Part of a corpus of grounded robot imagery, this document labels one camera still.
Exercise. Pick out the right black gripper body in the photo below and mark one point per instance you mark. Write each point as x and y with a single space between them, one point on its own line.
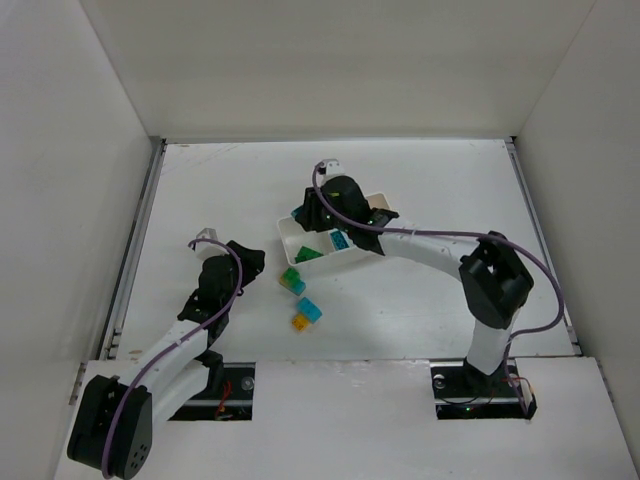
310 209

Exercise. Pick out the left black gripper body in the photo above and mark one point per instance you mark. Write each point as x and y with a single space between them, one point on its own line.
245 260

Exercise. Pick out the blue long lego brick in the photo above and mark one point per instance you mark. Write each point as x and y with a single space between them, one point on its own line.
339 240

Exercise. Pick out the green lego brick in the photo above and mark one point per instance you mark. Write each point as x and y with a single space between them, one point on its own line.
306 254

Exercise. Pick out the orange lego brick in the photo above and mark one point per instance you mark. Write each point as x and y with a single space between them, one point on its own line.
300 323

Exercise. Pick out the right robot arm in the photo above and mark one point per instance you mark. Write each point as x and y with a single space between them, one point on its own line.
495 282

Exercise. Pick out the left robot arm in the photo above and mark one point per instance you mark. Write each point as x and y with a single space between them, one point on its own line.
117 416

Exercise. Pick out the white divided container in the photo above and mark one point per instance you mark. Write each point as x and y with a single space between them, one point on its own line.
331 262

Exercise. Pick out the green yellow blue lego stack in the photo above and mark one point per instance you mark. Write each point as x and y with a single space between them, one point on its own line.
291 280

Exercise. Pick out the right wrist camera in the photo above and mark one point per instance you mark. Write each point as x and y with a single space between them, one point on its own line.
330 168

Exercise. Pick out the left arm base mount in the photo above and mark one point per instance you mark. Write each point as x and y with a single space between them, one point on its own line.
228 395

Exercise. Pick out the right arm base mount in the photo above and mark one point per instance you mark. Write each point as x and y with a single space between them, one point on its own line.
462 393

